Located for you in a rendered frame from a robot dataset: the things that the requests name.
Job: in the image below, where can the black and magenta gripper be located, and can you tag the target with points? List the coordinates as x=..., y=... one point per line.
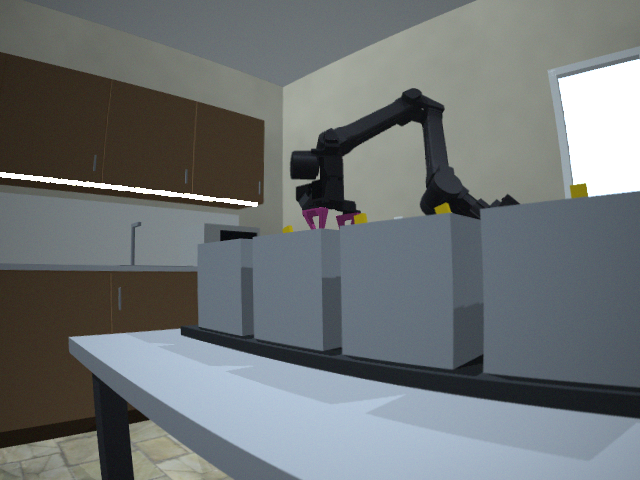
x=331, y=188

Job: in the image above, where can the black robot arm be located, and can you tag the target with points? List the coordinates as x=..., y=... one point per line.
x=445, y=187

